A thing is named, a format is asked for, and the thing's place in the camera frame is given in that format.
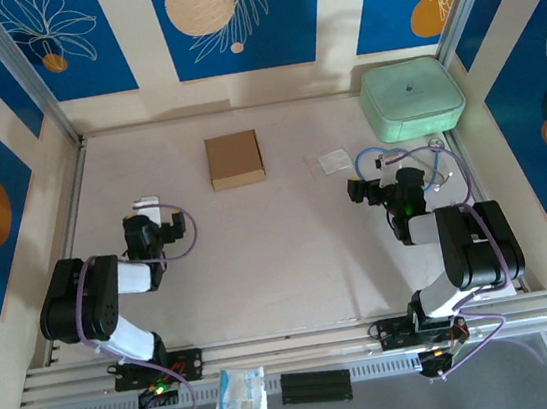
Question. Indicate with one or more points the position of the brown cardboard paper box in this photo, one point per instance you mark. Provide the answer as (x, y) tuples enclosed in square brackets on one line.
[(234, 156)]

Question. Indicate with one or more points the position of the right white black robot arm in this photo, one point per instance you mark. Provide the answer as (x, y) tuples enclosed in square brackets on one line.
[(481, 248)]

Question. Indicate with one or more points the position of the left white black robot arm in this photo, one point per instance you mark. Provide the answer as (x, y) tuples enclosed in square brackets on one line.
[(79, 300)]

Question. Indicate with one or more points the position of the small clear plastic packet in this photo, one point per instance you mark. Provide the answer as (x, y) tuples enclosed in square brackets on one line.
[(333, 161)]

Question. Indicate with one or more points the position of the blue stethoscope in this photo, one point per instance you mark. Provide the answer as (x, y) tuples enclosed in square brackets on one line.
[(436, 143)]

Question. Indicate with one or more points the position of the mint green zip case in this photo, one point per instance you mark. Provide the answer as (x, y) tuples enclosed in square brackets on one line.
[(410, 95)]

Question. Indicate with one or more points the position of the black connector board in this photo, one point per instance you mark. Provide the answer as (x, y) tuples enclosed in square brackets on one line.
[(436, 367), (158, 401)]

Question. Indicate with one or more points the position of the white plastic pouch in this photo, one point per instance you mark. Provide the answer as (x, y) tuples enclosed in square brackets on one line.
[(240, 393)]

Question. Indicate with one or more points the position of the black ribbed block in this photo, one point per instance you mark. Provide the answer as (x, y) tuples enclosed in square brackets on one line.
[(315, 386)]

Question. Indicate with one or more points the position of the grey metal panel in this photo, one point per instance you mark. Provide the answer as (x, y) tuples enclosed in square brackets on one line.
[(431, 405)]

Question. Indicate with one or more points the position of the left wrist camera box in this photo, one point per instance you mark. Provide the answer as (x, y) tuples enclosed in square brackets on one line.
[(148, 211)]

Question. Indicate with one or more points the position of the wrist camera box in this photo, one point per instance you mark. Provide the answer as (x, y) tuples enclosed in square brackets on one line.
[(390, 161), (148, 211)]

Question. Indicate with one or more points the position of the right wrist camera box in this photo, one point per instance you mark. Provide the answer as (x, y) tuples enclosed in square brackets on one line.
[(390, 161)]

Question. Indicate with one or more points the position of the aluminium side rail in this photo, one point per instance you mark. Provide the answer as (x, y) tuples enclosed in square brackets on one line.
[(464, 161), (73, 200)]

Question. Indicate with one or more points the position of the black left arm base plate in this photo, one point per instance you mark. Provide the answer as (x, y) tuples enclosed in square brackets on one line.
[(188, 364)]

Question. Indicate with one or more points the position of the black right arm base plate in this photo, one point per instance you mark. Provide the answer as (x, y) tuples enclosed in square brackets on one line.
[(391, 332)]

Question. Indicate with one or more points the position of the aluminium table frame rail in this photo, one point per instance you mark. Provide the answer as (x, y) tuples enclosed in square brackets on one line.
[(292, 348)]

